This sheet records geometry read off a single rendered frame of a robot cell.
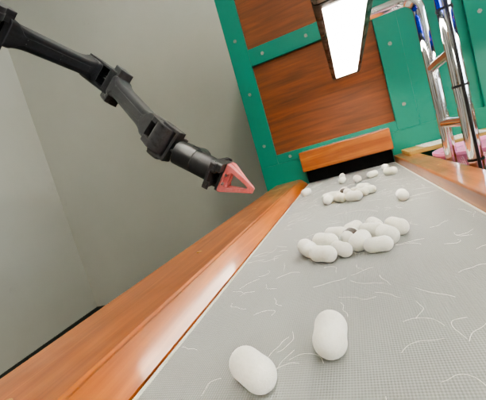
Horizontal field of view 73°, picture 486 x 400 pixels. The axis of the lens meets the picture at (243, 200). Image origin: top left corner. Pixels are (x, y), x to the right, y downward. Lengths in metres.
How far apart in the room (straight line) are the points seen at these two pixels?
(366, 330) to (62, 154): 2.69
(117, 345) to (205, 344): 0.07
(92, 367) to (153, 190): 2.15
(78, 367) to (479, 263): 0.32
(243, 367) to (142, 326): 0.13
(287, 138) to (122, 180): 1.54
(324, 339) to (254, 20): 1.23
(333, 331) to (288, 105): 1.10
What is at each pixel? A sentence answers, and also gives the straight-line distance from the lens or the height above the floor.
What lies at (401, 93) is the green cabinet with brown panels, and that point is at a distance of 1.25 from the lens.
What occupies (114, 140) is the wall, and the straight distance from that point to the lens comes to 2.53.
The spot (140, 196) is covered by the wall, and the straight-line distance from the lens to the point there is 2.46.
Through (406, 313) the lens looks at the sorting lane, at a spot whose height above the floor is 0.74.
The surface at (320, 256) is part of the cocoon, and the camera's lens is 0.38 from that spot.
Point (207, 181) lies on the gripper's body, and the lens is 0.71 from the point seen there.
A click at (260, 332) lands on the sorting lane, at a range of 0.29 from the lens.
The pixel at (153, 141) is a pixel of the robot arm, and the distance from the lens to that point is 0.80.
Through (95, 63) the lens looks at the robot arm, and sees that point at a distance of 1.13.
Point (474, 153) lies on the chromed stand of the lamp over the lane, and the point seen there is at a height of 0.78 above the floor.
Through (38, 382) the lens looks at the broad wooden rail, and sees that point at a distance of 0.30.
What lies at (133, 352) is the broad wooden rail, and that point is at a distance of 0.29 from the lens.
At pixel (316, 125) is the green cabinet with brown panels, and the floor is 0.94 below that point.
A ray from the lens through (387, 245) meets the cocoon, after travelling 0.38.
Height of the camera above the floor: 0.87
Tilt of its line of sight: 6 degrees down
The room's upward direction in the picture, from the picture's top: 16 degrees counter-clockwise
